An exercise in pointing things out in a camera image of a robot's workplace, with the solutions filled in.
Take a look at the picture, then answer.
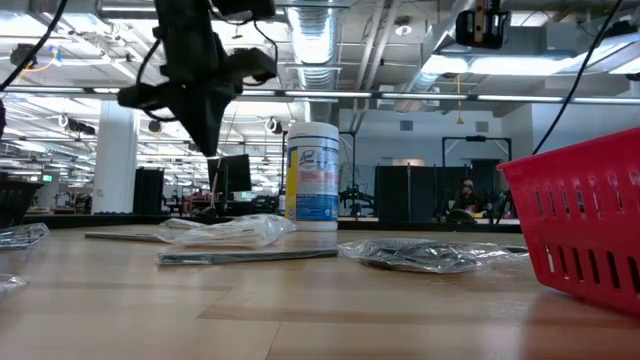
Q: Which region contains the small clear plastic bag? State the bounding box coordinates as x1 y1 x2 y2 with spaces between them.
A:
159 216 207 232

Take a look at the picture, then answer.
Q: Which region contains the long ceiling light strip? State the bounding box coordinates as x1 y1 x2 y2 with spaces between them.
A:
0 84 640 105

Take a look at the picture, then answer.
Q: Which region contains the disinfecting wipes canister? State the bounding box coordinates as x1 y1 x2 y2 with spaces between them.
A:
285 121 341 232

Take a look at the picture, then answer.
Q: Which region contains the black computer monitor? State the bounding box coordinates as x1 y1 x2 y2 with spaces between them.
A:
207 153 253 194

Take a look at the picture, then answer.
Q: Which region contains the silver ventilation duct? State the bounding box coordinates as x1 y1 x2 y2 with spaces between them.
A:
287 0 346 91

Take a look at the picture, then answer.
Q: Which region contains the black plastic basket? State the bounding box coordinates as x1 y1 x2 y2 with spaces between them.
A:
0 178 45 230

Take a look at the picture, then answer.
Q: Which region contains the white pillar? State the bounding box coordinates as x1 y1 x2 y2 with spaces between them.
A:
91 99 140 215

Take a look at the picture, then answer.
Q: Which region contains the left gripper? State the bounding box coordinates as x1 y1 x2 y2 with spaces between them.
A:
117 81 243 158

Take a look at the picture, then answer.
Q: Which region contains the black cable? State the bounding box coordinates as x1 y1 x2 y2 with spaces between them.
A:
0 0 70 93
133 37 179 124
531 0 625 156

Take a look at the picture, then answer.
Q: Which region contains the black comb in clear wrapper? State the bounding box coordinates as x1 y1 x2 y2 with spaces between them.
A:
156 248 340 267

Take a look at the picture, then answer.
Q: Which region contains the black ceiling cable reel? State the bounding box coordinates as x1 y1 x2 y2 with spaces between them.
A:
9 42 40 70

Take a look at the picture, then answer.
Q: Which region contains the bag of black hair clips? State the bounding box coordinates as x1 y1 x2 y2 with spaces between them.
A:
157 213 297 249

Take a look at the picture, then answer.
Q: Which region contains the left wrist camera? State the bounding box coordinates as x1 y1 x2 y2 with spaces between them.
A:
229 47 279 85

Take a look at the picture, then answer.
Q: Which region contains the person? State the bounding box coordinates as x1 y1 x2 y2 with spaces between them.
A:
448 177 491 225

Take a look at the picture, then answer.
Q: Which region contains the red plastic basket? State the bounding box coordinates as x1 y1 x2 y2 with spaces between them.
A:
497 127 640 317

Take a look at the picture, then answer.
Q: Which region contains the round black item in bag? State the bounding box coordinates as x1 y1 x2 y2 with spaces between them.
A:
338 237 530 275

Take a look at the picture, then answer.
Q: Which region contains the clear plastic bag far left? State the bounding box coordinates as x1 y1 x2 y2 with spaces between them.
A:
0 222 51 250

